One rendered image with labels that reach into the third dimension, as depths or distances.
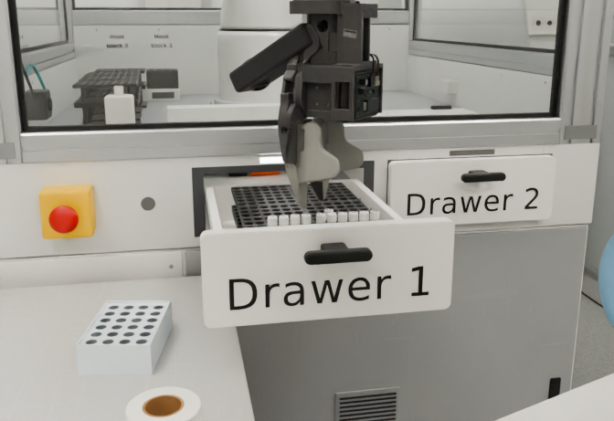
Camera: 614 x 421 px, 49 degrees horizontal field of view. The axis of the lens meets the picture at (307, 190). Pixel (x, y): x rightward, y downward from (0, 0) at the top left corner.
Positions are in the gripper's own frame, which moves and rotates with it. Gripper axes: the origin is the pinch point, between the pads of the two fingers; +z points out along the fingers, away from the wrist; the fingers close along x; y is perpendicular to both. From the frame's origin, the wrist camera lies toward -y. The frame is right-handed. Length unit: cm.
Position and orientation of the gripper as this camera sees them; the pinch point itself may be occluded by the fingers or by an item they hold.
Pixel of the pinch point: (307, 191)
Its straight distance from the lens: 74.1
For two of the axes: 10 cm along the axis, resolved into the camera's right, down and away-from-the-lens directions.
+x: 5.0, -2.2, 8.4
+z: 0.0, 9.7, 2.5
